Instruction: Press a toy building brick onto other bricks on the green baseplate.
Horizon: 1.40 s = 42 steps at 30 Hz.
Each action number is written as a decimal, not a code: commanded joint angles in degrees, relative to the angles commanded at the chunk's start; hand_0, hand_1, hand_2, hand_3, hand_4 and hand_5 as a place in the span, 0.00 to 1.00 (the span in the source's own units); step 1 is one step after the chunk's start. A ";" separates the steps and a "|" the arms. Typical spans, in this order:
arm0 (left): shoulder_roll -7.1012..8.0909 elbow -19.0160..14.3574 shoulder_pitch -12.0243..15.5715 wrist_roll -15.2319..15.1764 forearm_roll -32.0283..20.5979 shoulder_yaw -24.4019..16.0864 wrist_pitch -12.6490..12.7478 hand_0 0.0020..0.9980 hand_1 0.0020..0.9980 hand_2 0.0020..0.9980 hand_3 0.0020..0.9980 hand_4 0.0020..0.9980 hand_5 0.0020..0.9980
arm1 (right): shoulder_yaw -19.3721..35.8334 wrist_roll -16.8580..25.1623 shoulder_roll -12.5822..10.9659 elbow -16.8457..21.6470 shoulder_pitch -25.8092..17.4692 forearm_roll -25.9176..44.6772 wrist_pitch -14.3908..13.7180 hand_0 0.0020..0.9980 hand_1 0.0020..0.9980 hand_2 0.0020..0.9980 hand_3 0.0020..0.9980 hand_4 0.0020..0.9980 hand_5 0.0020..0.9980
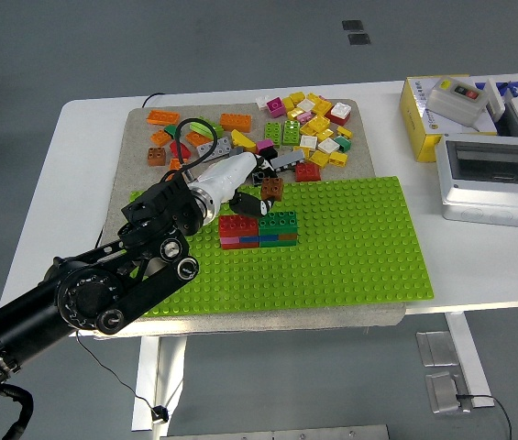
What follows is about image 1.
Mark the green studded baseplate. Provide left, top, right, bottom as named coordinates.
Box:
left=128, top=175, right=436, bottom=318

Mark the grey narrow toy brick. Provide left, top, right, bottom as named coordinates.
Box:
left=270, top=149, right=307, bottom=174

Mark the white plastic part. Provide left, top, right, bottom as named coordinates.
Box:
left=485, top=78, right=507, bottom=123

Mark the red wide toy brick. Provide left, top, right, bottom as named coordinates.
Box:
left=218, top=213, right=260, bottom=238

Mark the grey long toy brick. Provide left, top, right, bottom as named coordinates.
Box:
left=196, top=136, right=234, bottom=162

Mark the black floor cable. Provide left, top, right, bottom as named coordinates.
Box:
left=455, top=392, right=514, bottom=440

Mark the yellow cardboard box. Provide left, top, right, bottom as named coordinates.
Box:
left=399, top=75, right=499, bottom=164

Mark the white table leg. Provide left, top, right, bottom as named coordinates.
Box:
left=444, top=311, right=496, bottom=409
left=130, top=335, right=189, bottom=432

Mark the yellow curved toy brick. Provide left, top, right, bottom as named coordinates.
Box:
left=230, top=128, right=258, bottom=152

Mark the white distribution box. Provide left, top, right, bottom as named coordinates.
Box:
left=433, top=132, right=518, bottom=230

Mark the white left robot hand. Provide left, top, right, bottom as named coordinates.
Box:
left=189, top=152, right=279, bottom=217

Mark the long metal floor plate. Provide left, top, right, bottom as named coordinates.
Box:
left=160, top=424, right=391, bottom=440

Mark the red brick with white top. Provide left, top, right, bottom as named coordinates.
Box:
left=325, top=102, right=352, bottom=127

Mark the grey push-button switch box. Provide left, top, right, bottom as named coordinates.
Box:
left=424, top=77, right=490, bottom=129

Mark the thin black cord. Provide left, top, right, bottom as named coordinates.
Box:
left=74, top=330, right=157, bottom=412

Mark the grey-brown mat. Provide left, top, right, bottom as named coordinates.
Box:
left=95, top=98, right=407, bottom=340

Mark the lime green long toy brick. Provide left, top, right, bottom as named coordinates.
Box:
left=189, top=115, right=224, bottom=138
left=281, top=120, right=302, bottom=148
left=264, top=121, right=282, bottom=148

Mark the red sloped toy brick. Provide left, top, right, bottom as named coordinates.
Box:
left=169, top=139, right=193, bottom=160
left=294, top=161, right=323, bottom=183

